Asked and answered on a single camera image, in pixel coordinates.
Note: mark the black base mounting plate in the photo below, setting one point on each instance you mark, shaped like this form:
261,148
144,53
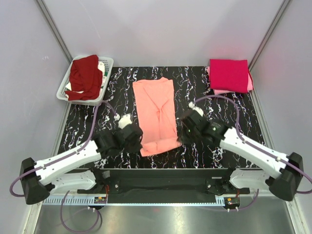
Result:
163,186

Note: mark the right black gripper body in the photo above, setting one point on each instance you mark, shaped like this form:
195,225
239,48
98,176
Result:
188,136

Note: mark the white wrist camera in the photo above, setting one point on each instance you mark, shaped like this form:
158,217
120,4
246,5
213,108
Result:
124,120
193,106

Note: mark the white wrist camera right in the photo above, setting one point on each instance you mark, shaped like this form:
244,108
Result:
193,106

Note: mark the salmon pink t shirt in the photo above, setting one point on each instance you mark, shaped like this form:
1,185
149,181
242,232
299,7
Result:
156,114

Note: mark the folded magenta t shirt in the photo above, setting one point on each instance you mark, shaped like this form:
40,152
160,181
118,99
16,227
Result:
227,75

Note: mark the dark red t shirt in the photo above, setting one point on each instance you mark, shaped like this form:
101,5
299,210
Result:
84,78

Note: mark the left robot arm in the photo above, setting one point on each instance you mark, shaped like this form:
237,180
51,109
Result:
40,179

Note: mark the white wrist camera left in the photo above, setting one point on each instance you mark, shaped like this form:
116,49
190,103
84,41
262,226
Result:
124,120

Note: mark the folded light pink t shirt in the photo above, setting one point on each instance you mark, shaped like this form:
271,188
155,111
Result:
250,85

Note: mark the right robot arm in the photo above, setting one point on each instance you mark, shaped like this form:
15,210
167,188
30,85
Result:
277,172

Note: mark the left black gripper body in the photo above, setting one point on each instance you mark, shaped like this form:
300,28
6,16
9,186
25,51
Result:
131,148

